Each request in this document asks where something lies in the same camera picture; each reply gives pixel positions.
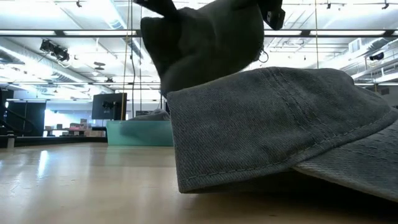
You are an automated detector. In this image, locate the dark green baseball cap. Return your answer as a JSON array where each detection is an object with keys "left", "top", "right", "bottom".
[{"left": 139, "top": 0, "right": 270, "bottom": 98}]

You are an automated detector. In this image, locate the gray-blue baseball cap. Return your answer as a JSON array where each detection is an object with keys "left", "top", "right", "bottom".
[{"left": 166, "top": 66, "right": 398, "bottom": 203}]

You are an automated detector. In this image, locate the black monitor on stand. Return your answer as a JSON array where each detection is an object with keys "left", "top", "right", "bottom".
[{"left": 91, "top": 92, "right": 128, "bottom": 121}]

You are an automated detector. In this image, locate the ceiling mounted black device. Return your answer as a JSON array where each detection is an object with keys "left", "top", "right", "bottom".
[{"left": 39, "top": 39, "right": 71, "bottom": 62}]

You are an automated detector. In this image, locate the teal plastic bin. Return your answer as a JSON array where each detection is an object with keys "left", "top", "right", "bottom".
[{"left": 106, "top": 120, "right": 174, "bottom": 147}]

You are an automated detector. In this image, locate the black metal table frame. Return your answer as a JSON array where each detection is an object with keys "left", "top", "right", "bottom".
[{"left": 14, "top": 136, "right": 108, "bottom": 147}]

